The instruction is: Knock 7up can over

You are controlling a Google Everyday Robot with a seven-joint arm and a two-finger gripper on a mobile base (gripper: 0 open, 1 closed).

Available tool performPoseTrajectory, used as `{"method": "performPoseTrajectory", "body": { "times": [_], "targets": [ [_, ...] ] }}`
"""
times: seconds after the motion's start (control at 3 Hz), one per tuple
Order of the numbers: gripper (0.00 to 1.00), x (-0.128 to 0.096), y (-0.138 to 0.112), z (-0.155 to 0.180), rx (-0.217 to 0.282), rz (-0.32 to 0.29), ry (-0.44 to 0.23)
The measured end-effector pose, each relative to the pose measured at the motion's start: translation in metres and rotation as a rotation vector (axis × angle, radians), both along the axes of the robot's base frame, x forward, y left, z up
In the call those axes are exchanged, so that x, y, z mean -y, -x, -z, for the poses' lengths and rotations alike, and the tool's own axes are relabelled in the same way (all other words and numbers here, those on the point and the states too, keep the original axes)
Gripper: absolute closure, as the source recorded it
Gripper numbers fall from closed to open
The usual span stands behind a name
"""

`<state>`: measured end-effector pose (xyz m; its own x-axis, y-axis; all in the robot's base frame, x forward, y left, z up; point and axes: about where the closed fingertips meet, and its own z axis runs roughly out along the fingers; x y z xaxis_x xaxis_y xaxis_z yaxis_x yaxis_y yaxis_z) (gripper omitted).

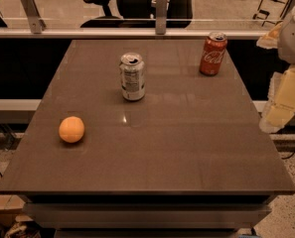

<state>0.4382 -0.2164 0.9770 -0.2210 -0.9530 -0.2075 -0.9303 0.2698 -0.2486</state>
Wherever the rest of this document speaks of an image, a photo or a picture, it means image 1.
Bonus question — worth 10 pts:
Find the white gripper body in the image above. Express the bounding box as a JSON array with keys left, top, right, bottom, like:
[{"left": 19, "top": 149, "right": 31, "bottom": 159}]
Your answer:
[{"left": 278, "top": 5, "right": 295, "bottom": 64}]

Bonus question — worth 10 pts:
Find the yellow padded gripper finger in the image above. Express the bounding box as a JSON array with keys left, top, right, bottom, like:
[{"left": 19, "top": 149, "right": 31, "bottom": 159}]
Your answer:
[
  {"left": 259, "top": 64, "right": 295, "bottom": 133},
  {"left": 256, "top": 23, "right": 282, "bottom": 50}
]

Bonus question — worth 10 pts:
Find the silver 7up can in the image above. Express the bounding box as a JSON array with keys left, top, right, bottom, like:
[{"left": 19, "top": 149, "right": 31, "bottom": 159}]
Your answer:
[{"left": 119, "top": 53, "right": 145, "bottom": 101}]

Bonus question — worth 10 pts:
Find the red coca-cola can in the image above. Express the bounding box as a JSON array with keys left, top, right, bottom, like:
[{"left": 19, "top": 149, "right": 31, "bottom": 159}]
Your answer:
[{"left": 199, "top": 32, "right": 227, "bottom": 76}]

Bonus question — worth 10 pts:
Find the wooden chair background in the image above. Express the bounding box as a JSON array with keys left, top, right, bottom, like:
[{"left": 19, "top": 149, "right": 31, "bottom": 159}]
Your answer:
[{"left": 252, "top": 0, "right": 291, "bottom": 26}]

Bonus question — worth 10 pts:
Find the black office chair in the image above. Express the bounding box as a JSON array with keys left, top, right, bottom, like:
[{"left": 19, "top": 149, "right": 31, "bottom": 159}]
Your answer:
[{"left": 80, "top": 0, "right": 193, "bottom": 28}]

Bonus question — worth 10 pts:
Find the orange fruit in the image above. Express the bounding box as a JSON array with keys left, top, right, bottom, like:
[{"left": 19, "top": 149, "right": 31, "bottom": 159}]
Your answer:
[{"left": 59, "top": 116, "right": 84, "bottom": 143}]

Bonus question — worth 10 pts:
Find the metal railing beam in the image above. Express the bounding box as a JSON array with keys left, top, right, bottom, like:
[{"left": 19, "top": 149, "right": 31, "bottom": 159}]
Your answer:
[{"left": 0, "top": 28, "right": 270, "bottom": 40}]

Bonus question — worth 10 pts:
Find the middle metal bracket post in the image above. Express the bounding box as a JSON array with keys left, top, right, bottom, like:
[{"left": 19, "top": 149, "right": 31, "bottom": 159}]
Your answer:
[{"left": 155, "top": 0, "right": 167, "bottom": 35}]

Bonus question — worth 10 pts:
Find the metal bracket post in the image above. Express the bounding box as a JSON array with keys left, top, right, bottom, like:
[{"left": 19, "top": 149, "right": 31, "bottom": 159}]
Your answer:
[
  {"left": 155, "top": 0, "right": 167, "bottom": 35},
  {"left": 20, "top": 0, "right": 46, "bottom": 34}
]

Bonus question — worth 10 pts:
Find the left metal bracket post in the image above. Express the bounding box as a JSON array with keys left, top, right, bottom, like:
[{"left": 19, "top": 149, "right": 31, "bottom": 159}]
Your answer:
[{"left": 20, "top": 0, "right": 46, "bottom": 34}]

